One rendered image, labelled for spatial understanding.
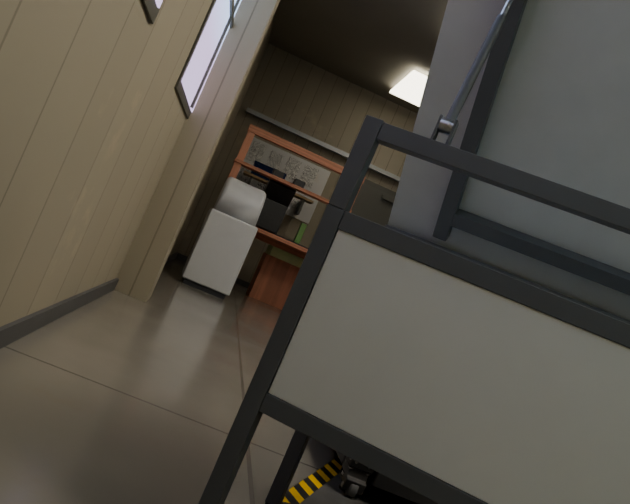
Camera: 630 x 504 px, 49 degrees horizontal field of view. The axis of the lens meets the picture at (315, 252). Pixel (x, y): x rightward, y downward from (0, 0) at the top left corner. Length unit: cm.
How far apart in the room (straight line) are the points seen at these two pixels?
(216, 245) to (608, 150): 552
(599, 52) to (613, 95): 10
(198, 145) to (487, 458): 370
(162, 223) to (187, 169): 40
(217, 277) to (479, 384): 576
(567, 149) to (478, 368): 68
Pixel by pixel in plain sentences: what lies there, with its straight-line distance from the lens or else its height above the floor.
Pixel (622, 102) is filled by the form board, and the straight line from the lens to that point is 174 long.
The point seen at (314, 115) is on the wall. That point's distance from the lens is 1023.
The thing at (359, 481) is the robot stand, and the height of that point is 7.
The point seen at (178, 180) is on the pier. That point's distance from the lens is 472.
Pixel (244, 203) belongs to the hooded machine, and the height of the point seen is 98.
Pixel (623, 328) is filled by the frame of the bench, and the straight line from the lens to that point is 134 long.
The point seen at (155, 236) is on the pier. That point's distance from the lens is 472.
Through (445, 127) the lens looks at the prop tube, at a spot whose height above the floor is 103.
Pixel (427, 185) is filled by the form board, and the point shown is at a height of 100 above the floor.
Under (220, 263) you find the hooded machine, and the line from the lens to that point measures 695.
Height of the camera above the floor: 67
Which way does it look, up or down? 1 degrees up
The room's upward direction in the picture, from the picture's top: 23 degrees clockwise
